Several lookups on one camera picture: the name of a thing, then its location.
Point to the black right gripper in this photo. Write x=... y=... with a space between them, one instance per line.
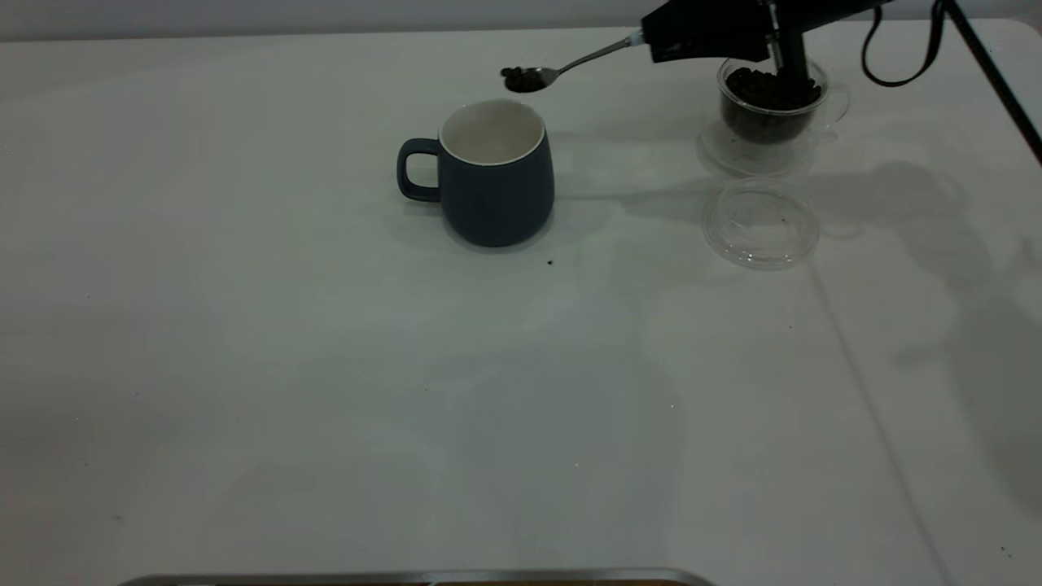
x=802 y=16

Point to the small coffee bean heap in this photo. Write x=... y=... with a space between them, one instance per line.
x=523 y=79

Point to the dark blue-grey ceramic mug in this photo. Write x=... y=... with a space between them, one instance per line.
x=496 y=199

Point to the coffee beans in glass cup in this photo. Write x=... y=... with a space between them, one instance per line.
x=765 y=94

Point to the clear glass saucer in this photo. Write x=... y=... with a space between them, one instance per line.
x=720 y=159

